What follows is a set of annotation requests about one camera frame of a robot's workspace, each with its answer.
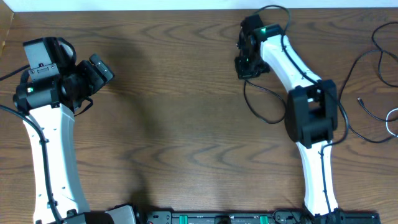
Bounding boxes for long black cable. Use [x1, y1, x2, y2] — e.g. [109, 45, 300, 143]
[338, 21, 398, 144]

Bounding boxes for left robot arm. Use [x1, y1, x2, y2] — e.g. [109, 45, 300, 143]
[13, 37, 137, 223]

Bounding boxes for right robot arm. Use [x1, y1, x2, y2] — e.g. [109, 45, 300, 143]
[234, 14, 338, 217]

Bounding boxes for black usb cable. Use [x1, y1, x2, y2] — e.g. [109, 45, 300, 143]
[243, 79, 287, 125]

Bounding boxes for white usb cable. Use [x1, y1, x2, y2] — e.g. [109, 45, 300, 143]
[385, 107, 398, 138]

